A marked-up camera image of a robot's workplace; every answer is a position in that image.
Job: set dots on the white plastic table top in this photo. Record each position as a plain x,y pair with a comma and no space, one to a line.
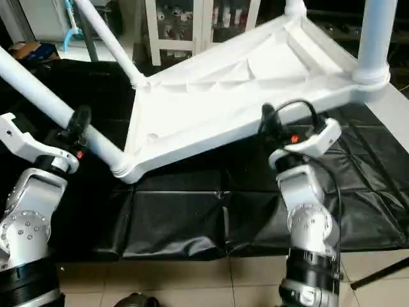
243,96

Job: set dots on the white plastic table leg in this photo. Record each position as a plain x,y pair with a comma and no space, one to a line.
376,38
295,7
108,38
38,86

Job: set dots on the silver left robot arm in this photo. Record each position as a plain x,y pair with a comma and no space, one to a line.
29,217

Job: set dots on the blue flat box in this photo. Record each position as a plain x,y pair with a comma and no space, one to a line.
29,50

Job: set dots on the light blue plastic item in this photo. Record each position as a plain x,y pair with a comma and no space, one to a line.
70,29

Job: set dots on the white flat panel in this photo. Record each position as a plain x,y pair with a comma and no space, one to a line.
399,109

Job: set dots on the white glass door cabinet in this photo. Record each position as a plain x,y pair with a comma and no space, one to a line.
208,19

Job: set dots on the black work mat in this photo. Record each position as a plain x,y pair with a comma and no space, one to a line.
192,217

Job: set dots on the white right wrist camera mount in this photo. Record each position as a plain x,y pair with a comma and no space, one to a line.
316,141

